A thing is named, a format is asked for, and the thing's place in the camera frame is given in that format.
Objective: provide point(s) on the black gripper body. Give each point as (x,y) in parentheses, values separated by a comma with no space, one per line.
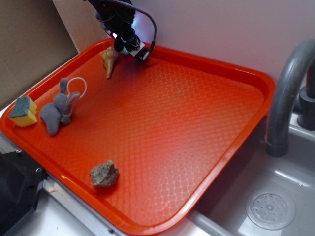
(116,18)

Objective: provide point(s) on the orange spiral seashell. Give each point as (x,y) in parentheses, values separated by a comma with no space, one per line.
(109,58)

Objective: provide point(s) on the brown cardboard panel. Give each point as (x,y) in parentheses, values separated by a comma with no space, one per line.
(38,36)

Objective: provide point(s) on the grey plush bunny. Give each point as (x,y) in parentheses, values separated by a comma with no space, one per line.
(60,110)

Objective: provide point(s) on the red plastic tray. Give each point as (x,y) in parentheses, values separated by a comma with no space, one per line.
(170,125)

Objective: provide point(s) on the yellow sponge with green top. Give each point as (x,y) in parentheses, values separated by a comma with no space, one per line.
(24,111)

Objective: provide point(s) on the brown rough rock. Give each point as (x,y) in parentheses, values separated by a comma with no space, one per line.
(104,175)

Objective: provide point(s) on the grey sink faucet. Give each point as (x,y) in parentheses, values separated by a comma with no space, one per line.
(295,90)

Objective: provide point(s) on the grey sink basin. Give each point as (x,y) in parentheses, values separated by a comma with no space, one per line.
(222,209)

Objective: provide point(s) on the round sink drain strainer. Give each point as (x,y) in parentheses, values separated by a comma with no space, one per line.
(270,209)

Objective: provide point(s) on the wrist camera with circuit board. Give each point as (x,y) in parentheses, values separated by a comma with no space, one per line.
(138,50)

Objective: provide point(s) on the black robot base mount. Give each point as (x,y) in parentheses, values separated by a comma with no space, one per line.
(21,180)

